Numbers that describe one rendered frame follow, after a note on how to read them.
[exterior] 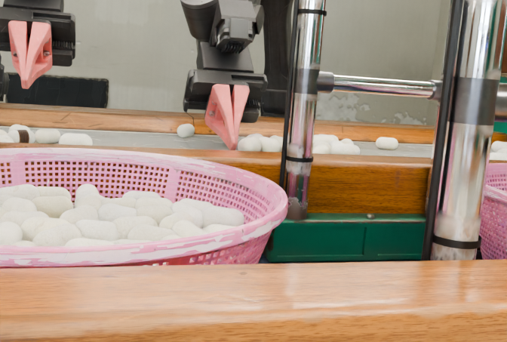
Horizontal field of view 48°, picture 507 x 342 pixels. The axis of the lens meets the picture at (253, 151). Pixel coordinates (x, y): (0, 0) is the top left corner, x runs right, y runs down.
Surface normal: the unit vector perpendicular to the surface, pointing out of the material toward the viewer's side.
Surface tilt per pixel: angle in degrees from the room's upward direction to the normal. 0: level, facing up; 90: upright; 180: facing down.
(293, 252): 90
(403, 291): 0
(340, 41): 90
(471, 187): 90
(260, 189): 75
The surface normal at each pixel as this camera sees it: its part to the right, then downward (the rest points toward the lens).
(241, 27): 0.27, -0.07
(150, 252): 0.49, 0.16
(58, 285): 0.07, -0.99
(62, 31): 0.15, 0.76
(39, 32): 0.26, -0.33
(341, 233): 0.26, 0.16
